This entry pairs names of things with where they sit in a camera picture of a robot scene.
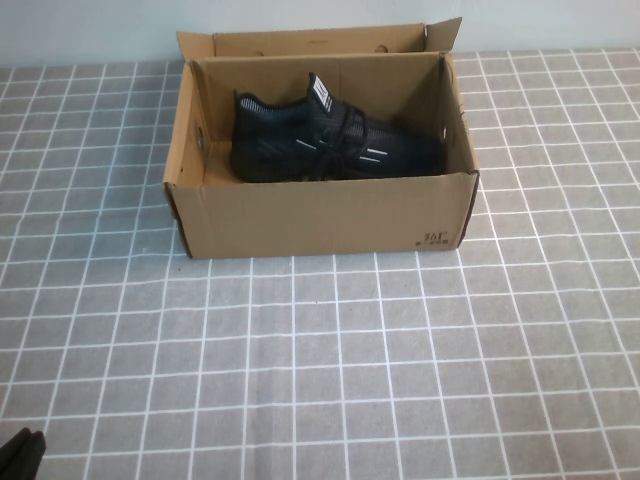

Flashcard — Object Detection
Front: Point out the black mesh sneaker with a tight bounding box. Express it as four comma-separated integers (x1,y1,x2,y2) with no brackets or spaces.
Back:
229,72,446,184

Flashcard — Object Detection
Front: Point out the brown cardboard shoe box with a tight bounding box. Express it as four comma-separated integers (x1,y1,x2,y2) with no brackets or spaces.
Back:
163,16,481,260

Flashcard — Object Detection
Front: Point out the grey white-grid tablecloth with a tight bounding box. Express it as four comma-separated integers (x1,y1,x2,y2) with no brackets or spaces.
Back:
0,47,640,480

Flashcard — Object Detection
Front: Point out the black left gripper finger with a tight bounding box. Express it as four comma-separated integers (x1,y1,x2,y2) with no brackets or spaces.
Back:
28,432,47,480
0,428,32,480

